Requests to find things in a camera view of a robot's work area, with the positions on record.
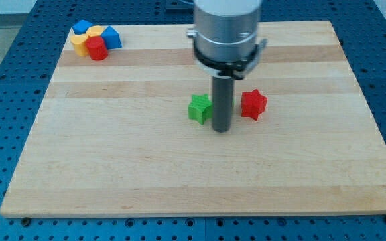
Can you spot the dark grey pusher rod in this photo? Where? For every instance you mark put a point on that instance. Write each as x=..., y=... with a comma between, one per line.
x=222, y=99

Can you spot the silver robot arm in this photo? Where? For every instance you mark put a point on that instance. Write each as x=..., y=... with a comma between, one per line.
x=225, y=45

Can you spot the green star block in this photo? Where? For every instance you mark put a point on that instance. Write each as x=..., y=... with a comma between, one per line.
x=200, y=108

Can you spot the red star block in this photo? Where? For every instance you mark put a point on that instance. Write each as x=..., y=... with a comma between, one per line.
x=253, y=104

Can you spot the wooden board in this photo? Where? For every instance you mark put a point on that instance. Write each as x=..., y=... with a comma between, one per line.
x=112, y=138

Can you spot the blue triangle block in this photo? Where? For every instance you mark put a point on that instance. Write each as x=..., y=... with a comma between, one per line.
x=111, y=38

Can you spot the red cylinder block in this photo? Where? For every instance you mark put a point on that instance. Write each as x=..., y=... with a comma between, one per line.
x=97, y=48

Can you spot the yellow hexagon block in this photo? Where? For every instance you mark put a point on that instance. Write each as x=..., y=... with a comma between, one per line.
x=95, y=31

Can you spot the yellow heart block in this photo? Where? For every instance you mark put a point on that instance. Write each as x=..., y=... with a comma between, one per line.
x=79, y=44

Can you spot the blue cube block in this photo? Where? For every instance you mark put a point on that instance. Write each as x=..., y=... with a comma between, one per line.
x=81, y=27

